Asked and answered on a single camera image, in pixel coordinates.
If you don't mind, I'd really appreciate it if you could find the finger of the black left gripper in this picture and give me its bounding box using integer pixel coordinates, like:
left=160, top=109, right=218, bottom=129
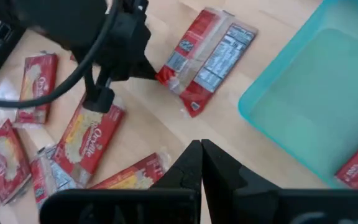
left=126, top=57, right=158, bottom=81

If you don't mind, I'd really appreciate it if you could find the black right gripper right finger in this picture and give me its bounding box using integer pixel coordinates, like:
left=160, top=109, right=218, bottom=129
left=202, top=139, right=358, bottom=224

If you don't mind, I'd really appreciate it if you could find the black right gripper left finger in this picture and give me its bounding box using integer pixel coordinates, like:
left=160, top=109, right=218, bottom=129
left=39, top=139, right=203, bottom=224

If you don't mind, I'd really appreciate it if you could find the teal plastic basket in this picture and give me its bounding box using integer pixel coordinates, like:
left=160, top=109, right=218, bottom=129
left=237, top=0, right=358, bottom=190

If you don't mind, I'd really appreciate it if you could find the black left wrist camera cable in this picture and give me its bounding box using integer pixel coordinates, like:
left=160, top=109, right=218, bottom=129
left=0, top=0, right=121, bottom=110

